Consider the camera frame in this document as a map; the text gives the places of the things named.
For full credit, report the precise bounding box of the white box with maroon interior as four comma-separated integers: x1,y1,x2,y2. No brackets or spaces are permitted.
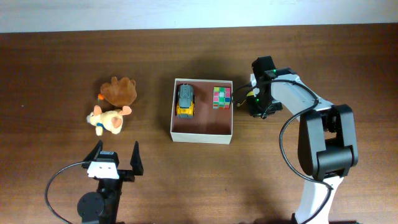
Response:
170,78,233,144

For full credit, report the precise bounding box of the brown plush toy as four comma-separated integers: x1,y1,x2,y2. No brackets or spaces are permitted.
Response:
98,77,137,107

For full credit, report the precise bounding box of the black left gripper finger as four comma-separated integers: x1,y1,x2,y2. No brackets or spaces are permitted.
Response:
130,141,144,176
83,140,103,162

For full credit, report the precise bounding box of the colourful puzzle cube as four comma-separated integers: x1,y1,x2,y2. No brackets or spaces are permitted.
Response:
213,86,231,110

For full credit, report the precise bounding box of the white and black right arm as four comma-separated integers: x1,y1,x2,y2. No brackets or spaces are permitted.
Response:
246,56,359,223

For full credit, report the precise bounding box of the yellow and grey toy truck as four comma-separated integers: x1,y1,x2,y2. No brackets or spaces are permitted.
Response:
176,84,195,118

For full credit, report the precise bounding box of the yellow wooden rattle drum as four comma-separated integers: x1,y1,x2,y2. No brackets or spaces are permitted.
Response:
236,91,255,107

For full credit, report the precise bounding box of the cream plush mouse toy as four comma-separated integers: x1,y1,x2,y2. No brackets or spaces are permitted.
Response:
86,105,132,136

